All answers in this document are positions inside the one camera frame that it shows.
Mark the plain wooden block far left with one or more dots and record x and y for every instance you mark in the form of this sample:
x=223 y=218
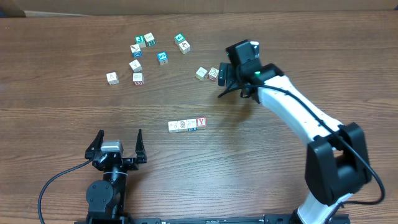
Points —
x=112 y=78

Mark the green number four block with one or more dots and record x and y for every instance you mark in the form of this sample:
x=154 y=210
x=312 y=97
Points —
x=179 y=38

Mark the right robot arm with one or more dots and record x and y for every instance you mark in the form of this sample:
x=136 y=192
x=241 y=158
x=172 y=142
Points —
x=337 y=158

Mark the pineapple picture wooden block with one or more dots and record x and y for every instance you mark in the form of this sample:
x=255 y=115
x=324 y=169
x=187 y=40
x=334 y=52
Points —
x=182 y=125

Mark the cardboard panel at back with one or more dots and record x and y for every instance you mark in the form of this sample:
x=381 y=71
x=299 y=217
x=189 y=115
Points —
x=22 y=8

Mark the blue number five block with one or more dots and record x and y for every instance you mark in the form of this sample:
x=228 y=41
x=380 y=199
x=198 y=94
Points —
x=162 y=58

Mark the wooden block blue side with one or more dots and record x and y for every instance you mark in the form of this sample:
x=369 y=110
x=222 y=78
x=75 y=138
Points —
x=136 y=50

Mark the wooden block red edge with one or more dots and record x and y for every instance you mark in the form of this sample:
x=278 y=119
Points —
x=213 y=74

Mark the plain wooden tilted block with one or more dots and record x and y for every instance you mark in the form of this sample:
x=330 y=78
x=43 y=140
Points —
x=135 y=66

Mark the wooden block yellow side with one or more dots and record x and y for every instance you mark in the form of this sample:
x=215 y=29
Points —
x=201 y=73

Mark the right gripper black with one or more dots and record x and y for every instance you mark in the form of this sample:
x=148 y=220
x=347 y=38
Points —
x=229 y=76

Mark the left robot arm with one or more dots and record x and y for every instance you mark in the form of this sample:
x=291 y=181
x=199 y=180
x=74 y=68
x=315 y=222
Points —
x=106 y=197

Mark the green letter block left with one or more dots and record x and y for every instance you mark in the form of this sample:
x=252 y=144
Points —
x=140 y=41

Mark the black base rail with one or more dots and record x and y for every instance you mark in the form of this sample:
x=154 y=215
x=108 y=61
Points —
x=265 y=219

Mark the plain wooden picture block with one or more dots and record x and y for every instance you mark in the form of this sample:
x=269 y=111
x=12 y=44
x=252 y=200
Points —
x=184 y=47

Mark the wooden block green side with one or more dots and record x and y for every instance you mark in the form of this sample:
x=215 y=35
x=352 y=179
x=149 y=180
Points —
x=149 y=39

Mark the wooden block red bottom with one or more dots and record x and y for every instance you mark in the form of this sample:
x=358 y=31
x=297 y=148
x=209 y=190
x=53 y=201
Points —
x=173 y=126

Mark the red letter Y block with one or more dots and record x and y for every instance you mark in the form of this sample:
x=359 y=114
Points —
x=201 y=122

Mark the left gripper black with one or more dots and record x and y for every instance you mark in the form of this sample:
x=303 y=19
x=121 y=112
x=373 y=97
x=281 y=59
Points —
x=140 y=155

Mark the wooden block blue bottom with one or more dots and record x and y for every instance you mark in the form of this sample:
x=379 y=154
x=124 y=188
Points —
x=192 y=124

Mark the wooden block red side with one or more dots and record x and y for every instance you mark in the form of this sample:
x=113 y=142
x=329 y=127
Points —
x=138 y=78

